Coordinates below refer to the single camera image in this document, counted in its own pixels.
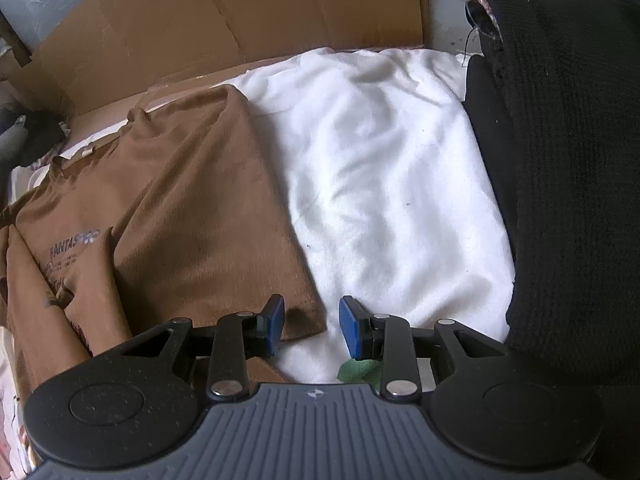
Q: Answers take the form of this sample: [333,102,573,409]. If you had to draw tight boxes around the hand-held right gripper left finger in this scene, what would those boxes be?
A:
[122,294,286,402]

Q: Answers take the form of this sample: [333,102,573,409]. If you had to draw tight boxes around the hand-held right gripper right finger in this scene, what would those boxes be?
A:
[339,296,506,402]

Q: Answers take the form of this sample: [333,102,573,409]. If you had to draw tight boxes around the brown printed t-shirt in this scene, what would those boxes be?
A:
[0,84,328,411]

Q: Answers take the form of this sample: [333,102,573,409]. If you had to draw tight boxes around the white printed blanket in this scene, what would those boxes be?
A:
[0,47,517,480]

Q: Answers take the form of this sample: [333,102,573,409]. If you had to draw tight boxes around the black bag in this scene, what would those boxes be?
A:
[461,0,640,480]

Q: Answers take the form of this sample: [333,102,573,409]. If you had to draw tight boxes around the black crumpled garment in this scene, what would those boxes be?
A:
[22,110,70,161]

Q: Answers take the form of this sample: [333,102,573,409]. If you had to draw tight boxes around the brown cardboard box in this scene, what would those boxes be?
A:
[0,0,432,128]

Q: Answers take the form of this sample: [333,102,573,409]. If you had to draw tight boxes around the grey neck pillow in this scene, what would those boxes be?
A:
[0,110,27,171]

